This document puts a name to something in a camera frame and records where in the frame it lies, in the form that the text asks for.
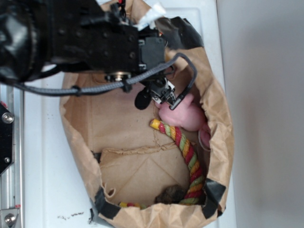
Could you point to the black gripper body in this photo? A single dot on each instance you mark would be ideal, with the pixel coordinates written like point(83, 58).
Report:
point(151, 58)

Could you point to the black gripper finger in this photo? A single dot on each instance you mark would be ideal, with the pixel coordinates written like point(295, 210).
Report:
point(164, 94)
point(142, 100)

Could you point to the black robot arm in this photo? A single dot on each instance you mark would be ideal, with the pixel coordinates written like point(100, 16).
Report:
point(40, 38)

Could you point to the pink plush toy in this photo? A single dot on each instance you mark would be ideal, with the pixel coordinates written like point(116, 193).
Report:
point(188, 116)

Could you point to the brown paper bag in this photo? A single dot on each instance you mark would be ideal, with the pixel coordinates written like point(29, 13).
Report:
point(125, 163)

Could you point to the dark fuzzy ball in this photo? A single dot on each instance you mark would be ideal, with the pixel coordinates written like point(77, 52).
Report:
point(171, 195)

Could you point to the multicolour rope toy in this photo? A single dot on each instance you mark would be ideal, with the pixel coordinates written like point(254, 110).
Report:
point(195, 190)

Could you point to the black metal bracket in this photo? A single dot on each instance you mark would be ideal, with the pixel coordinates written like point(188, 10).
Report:
point(7, 156)

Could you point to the aluminium frame rail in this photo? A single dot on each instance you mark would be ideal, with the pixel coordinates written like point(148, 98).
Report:
point(12, 181)

